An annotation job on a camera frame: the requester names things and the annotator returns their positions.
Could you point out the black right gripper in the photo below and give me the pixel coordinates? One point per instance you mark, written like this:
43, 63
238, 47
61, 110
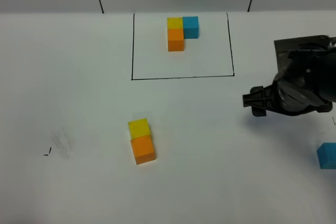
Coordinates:
305, 82

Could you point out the template orange cube block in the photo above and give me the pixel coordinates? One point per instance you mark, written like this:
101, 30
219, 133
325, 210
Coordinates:
175, 39

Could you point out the template blue cube block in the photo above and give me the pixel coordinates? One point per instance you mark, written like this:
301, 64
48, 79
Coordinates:
190, 27

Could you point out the template yellow cube block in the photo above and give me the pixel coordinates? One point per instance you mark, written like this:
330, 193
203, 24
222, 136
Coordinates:
175, 23

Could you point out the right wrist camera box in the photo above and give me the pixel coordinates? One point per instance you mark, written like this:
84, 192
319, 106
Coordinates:
284, 46

